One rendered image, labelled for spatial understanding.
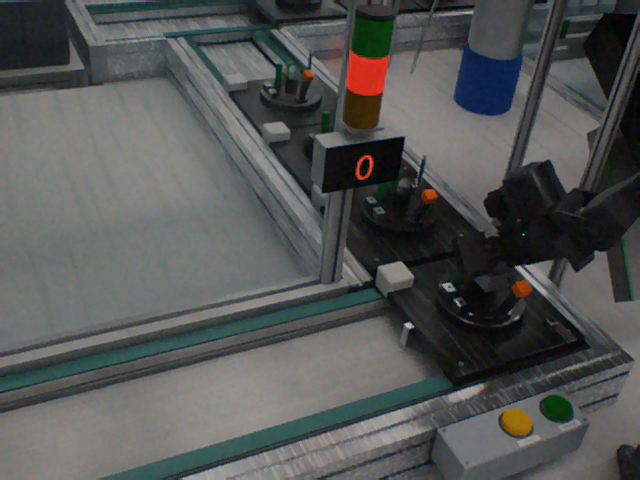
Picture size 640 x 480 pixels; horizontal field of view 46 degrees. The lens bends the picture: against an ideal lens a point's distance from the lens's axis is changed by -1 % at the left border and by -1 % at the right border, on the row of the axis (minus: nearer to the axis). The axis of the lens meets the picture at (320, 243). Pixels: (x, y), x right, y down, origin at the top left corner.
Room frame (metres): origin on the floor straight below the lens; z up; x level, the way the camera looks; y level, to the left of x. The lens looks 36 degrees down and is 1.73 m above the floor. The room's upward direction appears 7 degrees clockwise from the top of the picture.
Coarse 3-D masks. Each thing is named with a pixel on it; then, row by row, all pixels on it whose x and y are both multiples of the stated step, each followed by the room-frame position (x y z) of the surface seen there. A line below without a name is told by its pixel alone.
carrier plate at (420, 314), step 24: (432, 264) 1.01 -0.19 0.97; (456, 264) 1.02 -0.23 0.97; (408, 288) 0.94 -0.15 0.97; (432, 288) 0.95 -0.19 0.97; (408, 312) 0.89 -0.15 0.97; (432, 312) 0.89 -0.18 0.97; (528, 312) 0.92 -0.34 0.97; (552, 312) 0.92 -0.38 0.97; (432, 336) 0.84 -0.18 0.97; (456, 336) 0.84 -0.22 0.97; (480, 336) 0.85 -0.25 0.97; (504, 336) 0.86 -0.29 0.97; (528, 336) 0.86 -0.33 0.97; (552, 336) 0.87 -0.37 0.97; (576, 336) 0.87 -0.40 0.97; (456, 360) 0.79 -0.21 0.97; (480, 360) 0.80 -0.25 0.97; (504, 360) 0.80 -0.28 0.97; (456, 384) 0.76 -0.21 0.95
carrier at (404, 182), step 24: (360, 192) 1.21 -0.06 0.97; (384, 192) 1.17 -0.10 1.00; (408, 192) 1.14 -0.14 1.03; (360, 216) 1.13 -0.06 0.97; (384, 216) 1.10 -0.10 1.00; (408, 216) 1.12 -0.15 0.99; (432, 216) 1.13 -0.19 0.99; (456, 216) 1.17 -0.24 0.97; (360, 240) 1.06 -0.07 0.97; (384, 240) 1.07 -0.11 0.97; (408, 240) 1.07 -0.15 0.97; (432, 240) 1.08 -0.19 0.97; (384, 264) 1.00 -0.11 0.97; (408, 264) 1.02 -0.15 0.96
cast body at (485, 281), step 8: (488, 240) 0.92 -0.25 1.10; (496, 256) 0.90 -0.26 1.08; (504, 264) 0.91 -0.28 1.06; (496, 272) 0.90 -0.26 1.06; (504, 272) 0.90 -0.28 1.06; (512, 272) 0.91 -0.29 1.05; (480, 280) 0.90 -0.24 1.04; (488, 280) 0.89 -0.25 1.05; (496, 280) 0.89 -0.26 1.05; (504, 280) 0.90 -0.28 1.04; (488, 288) 0.88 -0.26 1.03; (496, 288) 0.89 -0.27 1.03
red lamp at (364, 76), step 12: (360, 60) 0.91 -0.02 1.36; (372, 60) 0.91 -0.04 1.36; (384, 60) 0.92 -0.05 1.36; (348, 72) 0.93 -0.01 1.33; (360, 72) 0.91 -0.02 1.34; (372, 72) 0.91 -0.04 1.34; (384, 72) 0.92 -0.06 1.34; (348, 84) 0.92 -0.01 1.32; (360, 84) 0.91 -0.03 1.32; (372, 84) 0.91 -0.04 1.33
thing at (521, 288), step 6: (510, 282) 0.87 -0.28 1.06; (516, 282) 0.86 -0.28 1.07; (522, 282) 0.86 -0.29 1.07; (516, 288) 0.85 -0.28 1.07; (522, 288) 0.85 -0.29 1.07; (528, 288) 0.85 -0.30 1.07; (510, 294) 0.86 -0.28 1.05; (516, 294) 0.85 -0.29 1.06; (522, 294) 0.84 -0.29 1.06; (528, 294) 0.85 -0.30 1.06; (510, 300) 0.86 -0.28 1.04; (516, 300) 0.86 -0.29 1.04; (504, 306) 0.87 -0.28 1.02; (510, 306) 0.86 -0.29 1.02; (498, 312) 0.87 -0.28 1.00; (504, 312) 0.87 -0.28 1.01
